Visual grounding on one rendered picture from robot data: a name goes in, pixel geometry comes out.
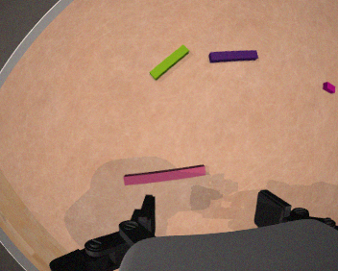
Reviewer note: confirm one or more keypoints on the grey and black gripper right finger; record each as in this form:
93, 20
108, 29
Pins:
271, 210

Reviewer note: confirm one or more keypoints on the lime green rod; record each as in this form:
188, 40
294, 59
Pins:
169, 62

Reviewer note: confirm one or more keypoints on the pink rod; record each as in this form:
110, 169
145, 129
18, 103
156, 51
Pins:
164, 175

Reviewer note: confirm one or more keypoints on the purple rod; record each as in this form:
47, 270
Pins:
233, 56

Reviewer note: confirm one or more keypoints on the magenta rectangular block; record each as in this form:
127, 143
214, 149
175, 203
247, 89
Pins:
329, 87

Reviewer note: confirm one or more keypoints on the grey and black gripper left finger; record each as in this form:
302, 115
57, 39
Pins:
105, 253

